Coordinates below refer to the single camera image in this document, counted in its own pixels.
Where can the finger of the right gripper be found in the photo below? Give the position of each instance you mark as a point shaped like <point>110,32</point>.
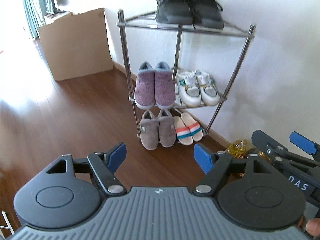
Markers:
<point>308,146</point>
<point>274,150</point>

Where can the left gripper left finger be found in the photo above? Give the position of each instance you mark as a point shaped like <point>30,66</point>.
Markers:
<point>101,167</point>

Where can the pink knit bootie slipper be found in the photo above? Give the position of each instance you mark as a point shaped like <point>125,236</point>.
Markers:
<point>164,86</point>

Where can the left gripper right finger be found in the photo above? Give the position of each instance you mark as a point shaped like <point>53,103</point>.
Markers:
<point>217,168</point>

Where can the white sneaker right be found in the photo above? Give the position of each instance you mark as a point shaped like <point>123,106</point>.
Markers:
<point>208,90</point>

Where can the black sneaker left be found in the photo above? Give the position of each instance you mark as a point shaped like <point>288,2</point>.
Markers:
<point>174,12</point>

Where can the yellow oil bottle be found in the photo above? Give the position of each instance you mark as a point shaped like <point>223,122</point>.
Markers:
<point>240,149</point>

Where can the teal curtain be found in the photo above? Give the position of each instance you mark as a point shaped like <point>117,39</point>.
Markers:
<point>35,11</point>

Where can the beige striped slide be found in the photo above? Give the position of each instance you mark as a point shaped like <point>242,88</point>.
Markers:
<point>193,126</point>
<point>183,133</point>

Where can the white sneaker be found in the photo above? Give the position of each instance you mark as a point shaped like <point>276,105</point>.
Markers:
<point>188,88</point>
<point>208,90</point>

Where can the person's hand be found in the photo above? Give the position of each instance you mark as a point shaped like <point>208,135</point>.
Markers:
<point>313,227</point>

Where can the grey fuzzy slipper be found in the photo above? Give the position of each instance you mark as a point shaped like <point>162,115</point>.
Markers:
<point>149,130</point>
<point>166,129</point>

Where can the white sneaker left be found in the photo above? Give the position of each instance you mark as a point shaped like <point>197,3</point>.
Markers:
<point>188,88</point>

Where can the brown cardboard box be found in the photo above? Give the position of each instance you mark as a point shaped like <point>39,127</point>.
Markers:
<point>76,45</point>

